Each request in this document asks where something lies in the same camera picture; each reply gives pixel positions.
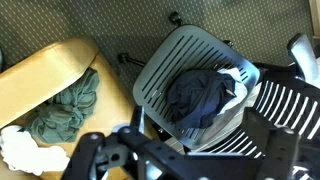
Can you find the black slotted chair backrest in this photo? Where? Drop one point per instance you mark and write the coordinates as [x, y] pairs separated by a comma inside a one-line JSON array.
[[286, 100]]

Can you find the grey slotted chair seat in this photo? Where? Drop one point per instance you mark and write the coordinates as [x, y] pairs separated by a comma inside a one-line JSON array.
[[180, 56]]

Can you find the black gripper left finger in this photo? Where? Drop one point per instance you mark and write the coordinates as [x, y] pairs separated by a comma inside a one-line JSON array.
[[90, 150]]

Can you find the white crumpled cloth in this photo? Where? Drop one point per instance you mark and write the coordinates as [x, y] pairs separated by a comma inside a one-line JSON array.
[[26, 153]]

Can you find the black chair base with casters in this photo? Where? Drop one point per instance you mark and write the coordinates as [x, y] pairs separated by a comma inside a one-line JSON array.
[[130, 60]]

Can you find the black chair armrest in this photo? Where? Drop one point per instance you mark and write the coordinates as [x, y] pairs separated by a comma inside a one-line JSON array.
[[301, 53]]

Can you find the white cloth under navy clothing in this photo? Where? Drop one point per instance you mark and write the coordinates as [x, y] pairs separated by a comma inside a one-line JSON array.
[[238, 90]]

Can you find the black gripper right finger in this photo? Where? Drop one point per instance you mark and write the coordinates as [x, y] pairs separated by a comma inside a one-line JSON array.
[[276, 150]]

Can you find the green crumpled cloth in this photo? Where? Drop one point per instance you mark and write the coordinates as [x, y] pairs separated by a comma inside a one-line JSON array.
[[70, 110]]

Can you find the dark navy blue clothing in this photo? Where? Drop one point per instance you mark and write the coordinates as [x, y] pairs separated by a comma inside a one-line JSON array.
[[196, 96]]

